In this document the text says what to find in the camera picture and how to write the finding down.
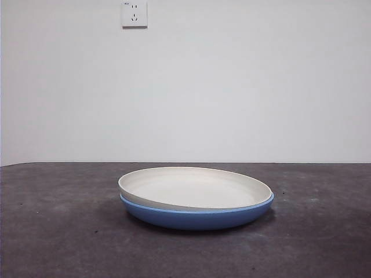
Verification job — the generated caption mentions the white round plate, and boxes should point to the white round plate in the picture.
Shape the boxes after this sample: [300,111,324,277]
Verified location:
[117,166,273,210]

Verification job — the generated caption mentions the blue round plate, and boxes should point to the blue round plate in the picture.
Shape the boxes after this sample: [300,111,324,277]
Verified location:
[119,192,275,231]

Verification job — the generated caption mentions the white wall socket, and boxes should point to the white wall socket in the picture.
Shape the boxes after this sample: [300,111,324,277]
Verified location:
[121,1,148,29]

